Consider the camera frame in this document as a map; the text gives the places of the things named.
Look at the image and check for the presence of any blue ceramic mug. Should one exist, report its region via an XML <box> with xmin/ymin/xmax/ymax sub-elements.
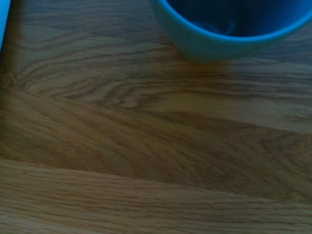
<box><xmin>150</xmin><ymin>0</ymin><xmax>312</xmax><ymax>63</ymax></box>

